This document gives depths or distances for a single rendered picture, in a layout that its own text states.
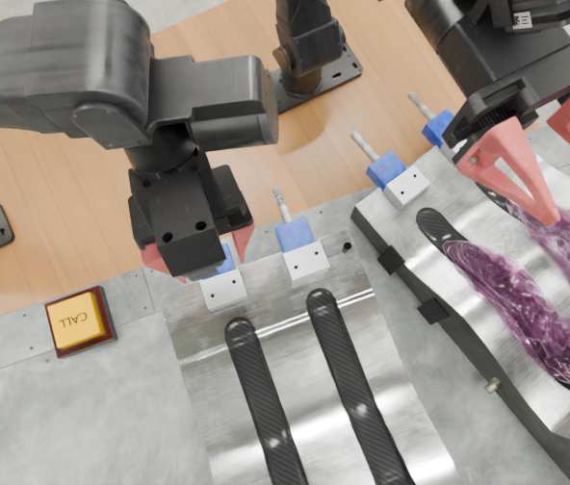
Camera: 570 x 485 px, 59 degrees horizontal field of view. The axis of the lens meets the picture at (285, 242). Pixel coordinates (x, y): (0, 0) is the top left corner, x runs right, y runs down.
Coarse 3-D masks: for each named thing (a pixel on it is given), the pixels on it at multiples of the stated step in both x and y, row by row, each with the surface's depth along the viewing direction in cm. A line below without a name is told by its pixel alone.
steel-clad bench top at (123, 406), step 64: (256, 256) 75; (0, 320) 72; (128, 320) 72; (0, 384) 70; (64, 384) 70; (128, 384) 70; (448, 384) 70; (0, 448) 68; (64, 448) 68; (128, 448) 68; (192, 448) 68; (448, 448) 68; (512, 448) 68
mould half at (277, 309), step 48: (336, 240) 66; (192, 288) 64; (288, 288) 64; (336, 288) 64; (192, 336) 63; (288, 336) 63; (384, 336) 63; (192, 384) 62; (240, 384) 62; (288, 384) 62; (384, 384) 62; (240, 432) 61; (336, 432) 60; (432, 432) 58; (240, 480) 58; (336, 480) 56; (432, 480) 55
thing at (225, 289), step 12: (228, 252) 64; (228, 264) 64; (216, 276) 62; (228, 276) 62; (240, 276) 62; (204, 288) 62; (216, 288) 62; (228, 288) 62; (240, 288) 62; (216, 300) 61; (228, 300) 61; (240, 300) 63
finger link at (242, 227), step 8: (248, 208) 47; (224, 216) 45; (232, 216) 47; (240, 216) 47; (248, 216) 46; (216, 224) 45; (224, 224) 45; (232, 224) 46; (240, 224) 46; (248, 224) 46; (224, 232) 46; (232, 232) 52; (240, 232) 47; (248, 232) 47; (240, 240) 48; (248, 240) 49; (240, 248) 50; (240, 256) 52
